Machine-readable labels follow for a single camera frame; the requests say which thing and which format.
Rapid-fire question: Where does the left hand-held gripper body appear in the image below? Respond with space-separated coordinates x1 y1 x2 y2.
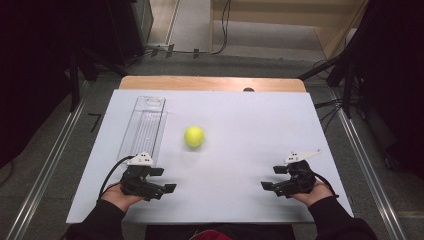
119 151 166 202

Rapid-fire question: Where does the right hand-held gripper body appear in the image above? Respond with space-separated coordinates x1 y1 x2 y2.
273 149 323 200

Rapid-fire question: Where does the clear plastic ball container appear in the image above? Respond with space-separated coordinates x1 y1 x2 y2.
117 95 167 168

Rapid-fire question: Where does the yellow tennis ball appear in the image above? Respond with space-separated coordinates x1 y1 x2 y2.
183 125 206 148

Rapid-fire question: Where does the person's right hand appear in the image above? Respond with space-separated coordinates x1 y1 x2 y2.
293 179 334 208

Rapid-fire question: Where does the person's left hand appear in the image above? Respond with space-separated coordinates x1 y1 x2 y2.
100 182 145 213

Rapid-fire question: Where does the white board table cover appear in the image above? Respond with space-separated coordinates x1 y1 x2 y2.
65 89 354 224

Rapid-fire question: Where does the wooden table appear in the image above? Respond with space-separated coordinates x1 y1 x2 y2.
118 75 307 93

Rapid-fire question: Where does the black tripod stand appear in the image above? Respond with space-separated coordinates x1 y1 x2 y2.
68 46 128 113
298 43 364 119

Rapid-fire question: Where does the black cabinet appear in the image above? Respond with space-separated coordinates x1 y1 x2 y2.
109 0 154 66

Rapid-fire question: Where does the light wooden shelf unit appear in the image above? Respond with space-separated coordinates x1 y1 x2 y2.
209 0 369 61

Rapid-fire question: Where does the right hand-held gripper black cable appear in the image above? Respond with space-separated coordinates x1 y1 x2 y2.
299 168 340 199

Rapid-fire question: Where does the hand-held gripper black cable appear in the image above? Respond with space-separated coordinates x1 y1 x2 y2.
299 168 340 199
97 155 136 203

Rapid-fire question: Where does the left hand-held gripper black cable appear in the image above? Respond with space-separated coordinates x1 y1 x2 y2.
97 155 136 203

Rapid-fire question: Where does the metal floor rail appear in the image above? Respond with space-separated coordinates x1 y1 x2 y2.
6 81 89 240
328 89 408 240

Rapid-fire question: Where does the bundle of black floor cables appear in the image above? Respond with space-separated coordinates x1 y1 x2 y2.
314 99 344 132

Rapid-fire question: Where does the taped floor cable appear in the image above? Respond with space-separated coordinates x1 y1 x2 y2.
144 43 214 59

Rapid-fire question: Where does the black hanging cable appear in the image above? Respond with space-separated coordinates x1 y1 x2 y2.
213 0 233 56

